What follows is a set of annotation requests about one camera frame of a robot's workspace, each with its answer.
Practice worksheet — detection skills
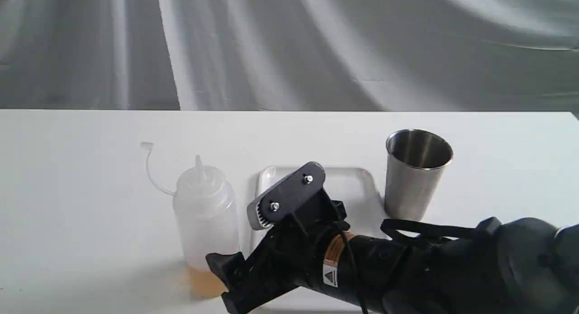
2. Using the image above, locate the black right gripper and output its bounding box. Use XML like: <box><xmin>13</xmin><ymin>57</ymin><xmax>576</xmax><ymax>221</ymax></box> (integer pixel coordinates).
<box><xmin>205</xmin><ymin>188</ymin><xmax>350</xmax><ymax>314</ymax></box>

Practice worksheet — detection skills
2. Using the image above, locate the translucent squeeze bottle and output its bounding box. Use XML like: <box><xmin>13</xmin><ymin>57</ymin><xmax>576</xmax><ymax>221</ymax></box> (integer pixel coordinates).
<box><xmin>140</xmin><ymin>142</ymin><xmax>240</xmax><ymax>299</ymax></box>

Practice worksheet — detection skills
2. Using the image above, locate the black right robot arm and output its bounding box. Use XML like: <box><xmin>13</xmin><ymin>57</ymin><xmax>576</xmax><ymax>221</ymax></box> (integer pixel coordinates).
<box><xmin>205</xmin><ymin>190</ymin><xmax>578</xmax><ymax>314</ymax></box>

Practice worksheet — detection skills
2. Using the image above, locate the stainless steel cup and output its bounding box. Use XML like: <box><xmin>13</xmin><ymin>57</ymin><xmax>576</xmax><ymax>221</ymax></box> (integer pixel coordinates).
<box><xmin>383</xmin><ymin>128</ymin><xmax>454</xmax><ymax>221</ymax></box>

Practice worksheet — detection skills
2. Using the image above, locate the grey fabric backdrop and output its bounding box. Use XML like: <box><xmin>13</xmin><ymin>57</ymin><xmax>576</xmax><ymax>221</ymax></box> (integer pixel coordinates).
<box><xmin>0</xmin><ymin>0</ymin><xmax>579</xmax><ymax>115</ymax></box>

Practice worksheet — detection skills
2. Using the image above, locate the black cable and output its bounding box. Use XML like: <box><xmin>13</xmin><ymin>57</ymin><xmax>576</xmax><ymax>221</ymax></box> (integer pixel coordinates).
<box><xmin>332</xmin><ymin>201</ymin><xmax>480</xmax><ymax>314</ymax></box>

